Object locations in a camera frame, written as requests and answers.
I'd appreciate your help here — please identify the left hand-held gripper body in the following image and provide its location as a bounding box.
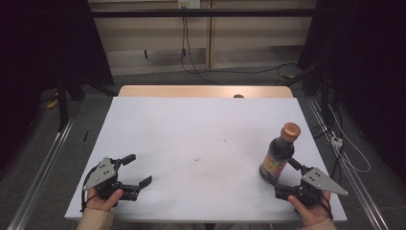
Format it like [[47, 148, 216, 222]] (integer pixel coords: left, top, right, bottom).
[[83, 156, 142, 202]]

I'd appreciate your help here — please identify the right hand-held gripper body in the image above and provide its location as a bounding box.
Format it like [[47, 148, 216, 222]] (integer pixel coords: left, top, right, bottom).
[[274, 165, 350, 206]]

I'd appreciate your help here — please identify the dark sauce bottle brown cap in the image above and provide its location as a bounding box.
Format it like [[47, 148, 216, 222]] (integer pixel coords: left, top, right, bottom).
[[259, 122, 302, 184]]

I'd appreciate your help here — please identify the person's left hand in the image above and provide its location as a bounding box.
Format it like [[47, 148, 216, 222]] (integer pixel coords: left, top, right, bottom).
[[85, 187, 124, 213]]

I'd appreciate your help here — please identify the person's right hand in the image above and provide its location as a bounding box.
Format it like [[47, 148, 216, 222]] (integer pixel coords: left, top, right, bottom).
[[287, 190, 333, 228]]

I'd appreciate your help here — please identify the white power strip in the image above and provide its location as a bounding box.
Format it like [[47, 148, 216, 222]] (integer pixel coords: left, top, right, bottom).
[[330, 135, 344, 150]]

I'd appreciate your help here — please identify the white table board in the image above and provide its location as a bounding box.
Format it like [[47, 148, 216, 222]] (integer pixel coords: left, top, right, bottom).
[[64, 96, 349, 223]]

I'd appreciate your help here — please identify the black metal stand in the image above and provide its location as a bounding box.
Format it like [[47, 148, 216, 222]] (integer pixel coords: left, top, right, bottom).
[[55, 71, 85, 132]]

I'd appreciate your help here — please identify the light wooden table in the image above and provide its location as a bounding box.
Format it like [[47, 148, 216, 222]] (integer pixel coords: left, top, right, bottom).
[[118, 84, 294, 99]]

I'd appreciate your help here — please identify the yellow black floor tape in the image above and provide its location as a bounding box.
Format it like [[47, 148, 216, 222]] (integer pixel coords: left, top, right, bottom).
[[45, 91, 60, 110]]

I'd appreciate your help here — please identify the black curtain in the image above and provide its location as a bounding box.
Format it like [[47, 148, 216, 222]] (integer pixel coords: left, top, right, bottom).
[[296, 0, 406, 183], [0, 0, 115, 167]]

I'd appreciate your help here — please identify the black horizontal metal bar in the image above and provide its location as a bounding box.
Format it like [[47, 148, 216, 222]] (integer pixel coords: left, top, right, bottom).
[[89, 8, 320, 19]]

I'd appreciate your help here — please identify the right hand-held gripper black cable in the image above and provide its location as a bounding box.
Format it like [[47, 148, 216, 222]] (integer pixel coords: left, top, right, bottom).
[[318, 191, 335, 221]]

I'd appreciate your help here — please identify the hand-held gripper black cable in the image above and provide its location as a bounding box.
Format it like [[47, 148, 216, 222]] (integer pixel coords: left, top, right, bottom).
[[318, 191, 335, 221], [79, 165, 99, 214]]

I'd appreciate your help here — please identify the left hand-held gripper black cable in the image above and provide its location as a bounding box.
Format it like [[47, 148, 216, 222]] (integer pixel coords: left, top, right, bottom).
[[79, 165, 99, 214]]

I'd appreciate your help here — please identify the silver metal floor rail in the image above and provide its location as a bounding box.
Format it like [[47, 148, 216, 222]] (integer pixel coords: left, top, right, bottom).
[[6, 116, 79, 230], [304, 96, 391, 230]]

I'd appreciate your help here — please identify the white floor cable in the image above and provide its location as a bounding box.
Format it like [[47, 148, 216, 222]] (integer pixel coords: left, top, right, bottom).
[[327, 104, 372, 174]]

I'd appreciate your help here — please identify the bundle of black cables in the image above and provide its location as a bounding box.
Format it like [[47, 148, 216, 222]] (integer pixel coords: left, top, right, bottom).
[[310, 90, 345, 180]]

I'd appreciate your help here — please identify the long black floor cable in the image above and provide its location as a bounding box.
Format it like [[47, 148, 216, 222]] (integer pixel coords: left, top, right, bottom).
[[191, 62, 300, 86]]

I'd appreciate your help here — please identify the black hanging wall cable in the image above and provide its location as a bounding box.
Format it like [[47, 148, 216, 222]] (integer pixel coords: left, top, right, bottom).
[[179, 8, 196, 75]]

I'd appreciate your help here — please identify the white wall socket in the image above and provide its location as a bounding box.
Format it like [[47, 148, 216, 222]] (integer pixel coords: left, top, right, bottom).
[[177, 0, 202, 10]]

